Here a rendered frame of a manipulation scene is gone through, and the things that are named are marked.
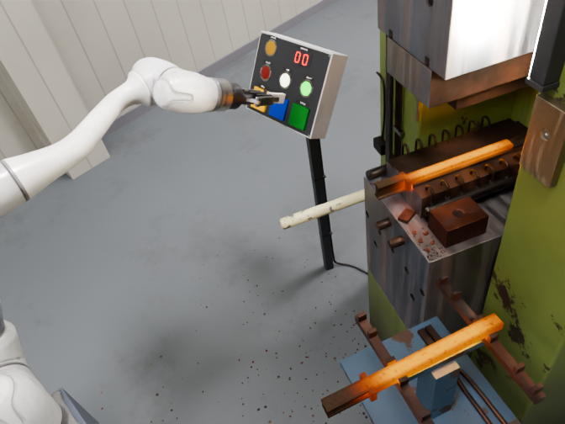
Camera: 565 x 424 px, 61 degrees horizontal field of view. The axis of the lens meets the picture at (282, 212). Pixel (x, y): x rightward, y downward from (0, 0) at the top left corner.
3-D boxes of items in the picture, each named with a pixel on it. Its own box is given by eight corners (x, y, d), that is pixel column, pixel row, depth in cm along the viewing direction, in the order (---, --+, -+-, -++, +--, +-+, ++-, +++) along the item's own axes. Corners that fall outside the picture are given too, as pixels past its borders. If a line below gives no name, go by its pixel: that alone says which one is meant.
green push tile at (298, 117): (302, 131, 159) (309, 109, 156) (287, 123, 163) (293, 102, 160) (306, 130, 160) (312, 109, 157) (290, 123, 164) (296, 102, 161)
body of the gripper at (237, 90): (213, 103, 138) (237, 104, 144) (231, 113, 133) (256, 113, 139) (218, 77, 135) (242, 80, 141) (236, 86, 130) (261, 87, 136)
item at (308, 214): (283, 234, 179) (282, 224, 176) (279, 225, 183) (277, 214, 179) (389, 196, 185) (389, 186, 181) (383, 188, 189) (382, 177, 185)
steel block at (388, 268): (419, 351, 151) (429, 262, 120) (366, 266, 178) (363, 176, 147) (570, 289, 159) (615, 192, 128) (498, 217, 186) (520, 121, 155)
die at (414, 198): (420, 219, 131) (422, 196, 126) (386, 177, 146) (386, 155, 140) (551, 171, 137) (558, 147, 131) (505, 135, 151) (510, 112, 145)
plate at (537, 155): (548, 188, 96) (571, 118, 84) (518, 163, 102) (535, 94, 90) (557, 185, 96) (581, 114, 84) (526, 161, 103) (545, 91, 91)
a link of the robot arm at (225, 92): (215, 116, 129) (232, 116, 133) (221, 82, 125) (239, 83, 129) (196, 105, 134) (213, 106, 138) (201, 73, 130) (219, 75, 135)
